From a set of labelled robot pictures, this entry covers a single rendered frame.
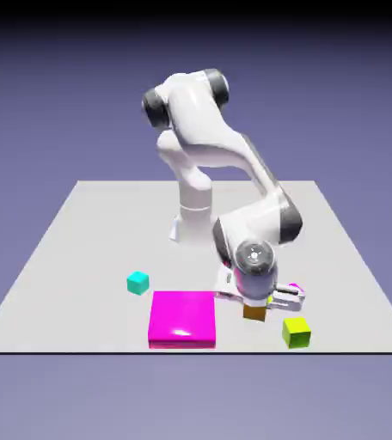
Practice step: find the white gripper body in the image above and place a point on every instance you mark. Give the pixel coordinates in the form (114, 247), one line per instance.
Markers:
(288, 299)

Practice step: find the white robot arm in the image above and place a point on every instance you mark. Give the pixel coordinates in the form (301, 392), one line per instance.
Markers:
(209, 127)

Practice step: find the small yellow-green cube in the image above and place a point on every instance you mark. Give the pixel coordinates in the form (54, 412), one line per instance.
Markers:
(297, 332)

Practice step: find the small orange cube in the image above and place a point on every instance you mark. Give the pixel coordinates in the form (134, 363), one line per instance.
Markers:
(254, 312)

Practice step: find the small cyan cube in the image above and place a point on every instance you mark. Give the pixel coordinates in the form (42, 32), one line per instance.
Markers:
(137, 282)

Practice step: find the large magenta box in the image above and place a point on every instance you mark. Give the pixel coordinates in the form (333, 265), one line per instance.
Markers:
(182, 318)

